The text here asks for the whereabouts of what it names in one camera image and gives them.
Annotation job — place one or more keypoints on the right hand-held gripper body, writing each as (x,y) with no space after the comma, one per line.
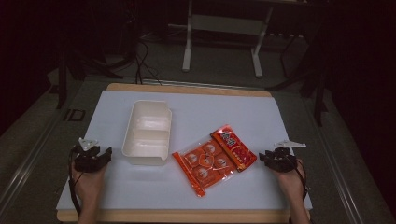
(282,161)

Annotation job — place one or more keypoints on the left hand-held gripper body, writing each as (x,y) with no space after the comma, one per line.
(88,162)

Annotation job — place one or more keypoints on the white divided plastic container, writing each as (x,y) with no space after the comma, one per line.
(148,133)

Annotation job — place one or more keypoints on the orange snack packet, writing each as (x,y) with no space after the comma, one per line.
(211,158)

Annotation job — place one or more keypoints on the person's left hand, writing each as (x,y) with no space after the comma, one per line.
(88,183)

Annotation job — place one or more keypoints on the person's right hand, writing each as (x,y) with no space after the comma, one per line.
(289,182)

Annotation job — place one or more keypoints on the black metal stand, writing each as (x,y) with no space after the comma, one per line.
(317,93)
(62,81)

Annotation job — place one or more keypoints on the white table mat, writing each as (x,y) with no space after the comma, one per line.
(193,112)

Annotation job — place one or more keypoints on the white metal stand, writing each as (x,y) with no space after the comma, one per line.
(224,26)

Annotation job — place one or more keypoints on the black floor bracket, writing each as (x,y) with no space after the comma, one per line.
(74,115)

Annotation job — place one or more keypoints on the grey metal floor rail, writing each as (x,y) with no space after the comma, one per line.
(337,168)
(28,168)

